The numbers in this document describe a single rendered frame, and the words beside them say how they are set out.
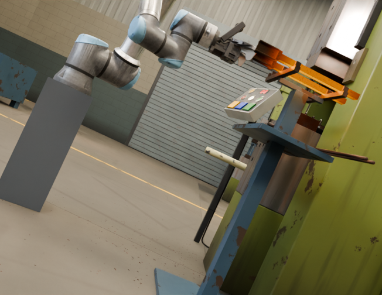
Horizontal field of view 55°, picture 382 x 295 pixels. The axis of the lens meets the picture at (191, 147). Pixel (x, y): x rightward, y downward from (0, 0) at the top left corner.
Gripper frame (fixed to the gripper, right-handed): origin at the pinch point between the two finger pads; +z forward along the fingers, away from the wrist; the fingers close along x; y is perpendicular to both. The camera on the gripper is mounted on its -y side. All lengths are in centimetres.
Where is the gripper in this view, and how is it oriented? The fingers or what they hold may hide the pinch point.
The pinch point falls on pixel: (259, 57)
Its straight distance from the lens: 154.0
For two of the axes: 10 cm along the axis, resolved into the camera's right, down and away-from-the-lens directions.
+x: 1.4, 0.5, -9.9
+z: 9.0, 4.2, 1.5
